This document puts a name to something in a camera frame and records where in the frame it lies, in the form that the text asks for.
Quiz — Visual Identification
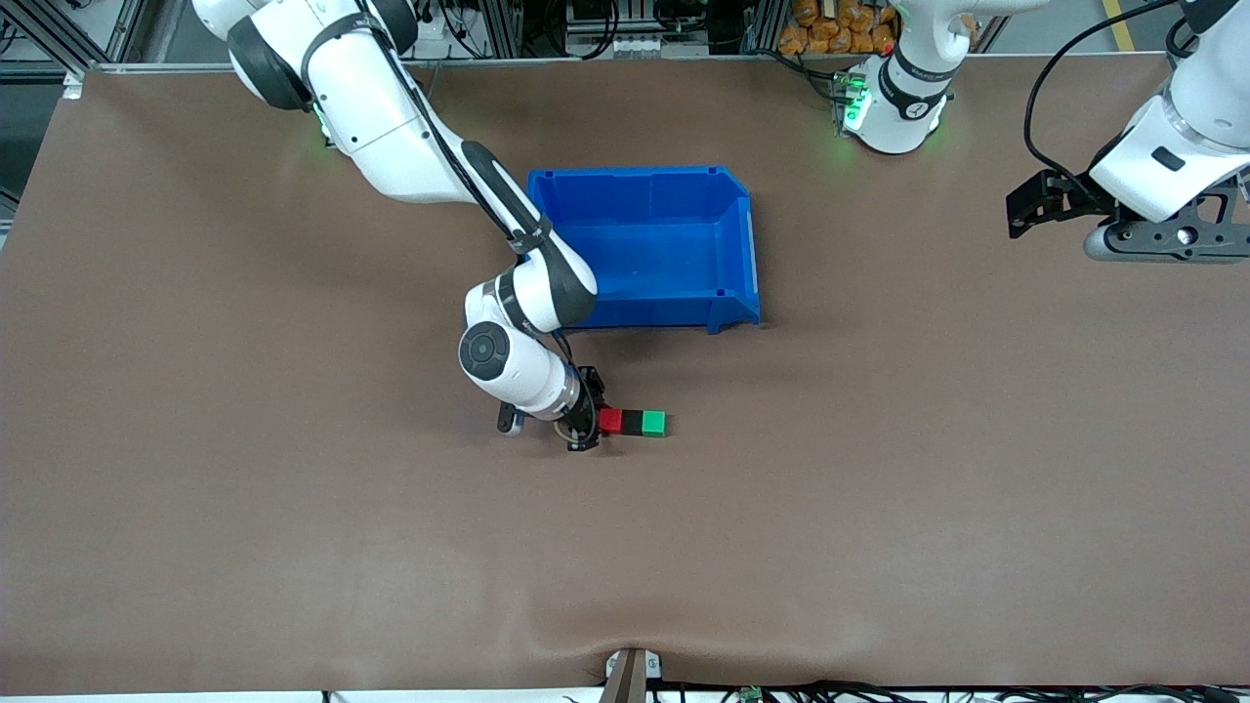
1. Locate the blue plastic storage bin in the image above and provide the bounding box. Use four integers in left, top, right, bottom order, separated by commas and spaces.
527, 165, 762, 336

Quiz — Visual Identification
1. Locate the orange packaged items pile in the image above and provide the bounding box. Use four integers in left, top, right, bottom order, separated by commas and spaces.
778, 0, 899, 56

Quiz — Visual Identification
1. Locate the white power strip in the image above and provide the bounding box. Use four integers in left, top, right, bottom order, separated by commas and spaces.
415, 5, 468, 60

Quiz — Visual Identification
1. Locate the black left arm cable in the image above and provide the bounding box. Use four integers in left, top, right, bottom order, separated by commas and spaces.
1023, 0, 1178, 177

